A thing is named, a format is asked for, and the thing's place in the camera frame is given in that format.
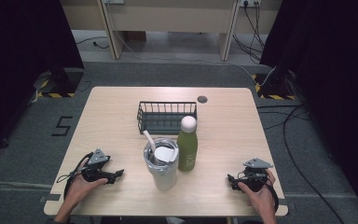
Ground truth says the bundle of black cables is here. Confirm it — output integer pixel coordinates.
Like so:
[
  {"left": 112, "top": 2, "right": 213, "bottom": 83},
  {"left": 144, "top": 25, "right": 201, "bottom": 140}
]
[{"left": 231, "top": 2, "right": 266, "bottom": 63}]

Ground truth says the person's left hand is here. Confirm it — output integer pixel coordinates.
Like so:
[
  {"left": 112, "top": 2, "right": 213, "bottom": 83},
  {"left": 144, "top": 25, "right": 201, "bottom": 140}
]
[{"left": 65, "top": 160, "right": 108, "bottom": 208}]

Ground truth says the right hand-held gripper black cable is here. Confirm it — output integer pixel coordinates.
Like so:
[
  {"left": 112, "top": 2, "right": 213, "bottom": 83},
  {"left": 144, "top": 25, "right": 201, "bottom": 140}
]
[{"left": 260, "top": 175, "right": 281, "bottom": 215}]

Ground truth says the black curtain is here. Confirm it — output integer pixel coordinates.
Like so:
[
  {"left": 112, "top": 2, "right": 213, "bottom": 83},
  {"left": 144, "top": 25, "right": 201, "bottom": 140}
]
[
  {"left": 0, "top": 0, "right": 85, "bottom": 158},
  {"left": 259, "top": 0, "right": 358, "bottom": 224}
]

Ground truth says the long black floor cable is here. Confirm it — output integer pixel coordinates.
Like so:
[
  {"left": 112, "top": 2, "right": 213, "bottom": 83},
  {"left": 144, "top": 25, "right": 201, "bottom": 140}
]
[{"left": 282, "top": 105, "right": 347, "bottom": 224}]

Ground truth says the short black floor cable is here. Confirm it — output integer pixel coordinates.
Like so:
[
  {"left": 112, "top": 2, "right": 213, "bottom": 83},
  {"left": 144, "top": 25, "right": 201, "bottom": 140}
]
[{"left": 75, "top": 35, "right": 110, "bottom": 50}]

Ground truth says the hand-held gripper black cable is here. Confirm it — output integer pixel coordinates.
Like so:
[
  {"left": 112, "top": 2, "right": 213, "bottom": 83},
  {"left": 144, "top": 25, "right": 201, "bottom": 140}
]
[
  {"left": 260, "top": 175, "right": 281, "bottom": 215},
  {"left": 56, "top": 151, "right": 94, "bottom": 200}
]

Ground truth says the person's right hand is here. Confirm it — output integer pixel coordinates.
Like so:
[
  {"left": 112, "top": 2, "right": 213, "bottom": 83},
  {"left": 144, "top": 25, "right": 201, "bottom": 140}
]
[{"left": 237, "top": 169, "right": 278, "bottom": 216}]

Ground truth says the white tumbler with straw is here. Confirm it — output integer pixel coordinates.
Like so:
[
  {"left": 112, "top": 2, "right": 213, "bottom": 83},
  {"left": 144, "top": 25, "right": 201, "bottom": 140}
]
[{"left": 142, "top": 130, "right": 180, "bottom": 192}]

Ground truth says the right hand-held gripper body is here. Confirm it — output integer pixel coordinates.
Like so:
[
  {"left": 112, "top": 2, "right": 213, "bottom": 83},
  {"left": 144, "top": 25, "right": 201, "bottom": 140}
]
[{"left": 237, "top": 158, "right": 274, "bottom": 191}]

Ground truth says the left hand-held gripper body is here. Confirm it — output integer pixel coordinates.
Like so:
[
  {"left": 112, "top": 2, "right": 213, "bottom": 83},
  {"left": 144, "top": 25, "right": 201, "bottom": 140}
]
[{"left": 80, "top": 147, "right": 111, "bottom": 183}]

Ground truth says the white power strip with plugs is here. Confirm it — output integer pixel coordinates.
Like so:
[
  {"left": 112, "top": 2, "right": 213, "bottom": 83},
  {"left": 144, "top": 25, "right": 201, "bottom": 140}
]
[{"left": 240, "top": 0, "right": 262, "bottom": 8}]

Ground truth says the green bottle with white cap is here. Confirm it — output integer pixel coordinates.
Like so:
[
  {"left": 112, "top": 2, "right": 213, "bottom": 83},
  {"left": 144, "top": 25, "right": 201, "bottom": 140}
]
[{"left": 176, "top": 115, "right": 199, "bottom": 173}]

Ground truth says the stand base with hazard tape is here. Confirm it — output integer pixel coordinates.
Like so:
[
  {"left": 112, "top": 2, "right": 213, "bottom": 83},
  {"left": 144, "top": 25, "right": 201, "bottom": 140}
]
[
  {"left": 251, "top": 72, "right": 298, "bottom": 101},
  {"left": 32, "top": 67, "right": 85, "bottom": 99}
]

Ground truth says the left hand-held gripper black cable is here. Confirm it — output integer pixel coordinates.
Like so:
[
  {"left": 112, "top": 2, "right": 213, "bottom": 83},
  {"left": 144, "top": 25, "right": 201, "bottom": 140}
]
[{"left": 56, "top": 151, "right": 94, "bottom": 200}]

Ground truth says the brown box under desk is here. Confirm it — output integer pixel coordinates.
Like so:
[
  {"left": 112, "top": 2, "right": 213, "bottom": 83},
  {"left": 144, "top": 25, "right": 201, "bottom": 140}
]
[{"left": 125, "top": 31, "right": 147, "bottom": 43}]

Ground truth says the grey tape strip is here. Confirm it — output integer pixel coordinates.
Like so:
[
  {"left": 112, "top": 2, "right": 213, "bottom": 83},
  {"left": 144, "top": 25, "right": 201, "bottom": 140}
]
[
  {"left": 38, "top": 193, "right": 62, "bottom": 203},
  {"left": 280, "top": 198, "right": 296, "bottom": 210}
]

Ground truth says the black wire basket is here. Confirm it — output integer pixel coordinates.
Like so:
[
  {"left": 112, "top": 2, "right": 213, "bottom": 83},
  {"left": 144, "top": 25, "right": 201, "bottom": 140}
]
[{"left": 136, "top": 101, "right": 198, "bottom": 135}]

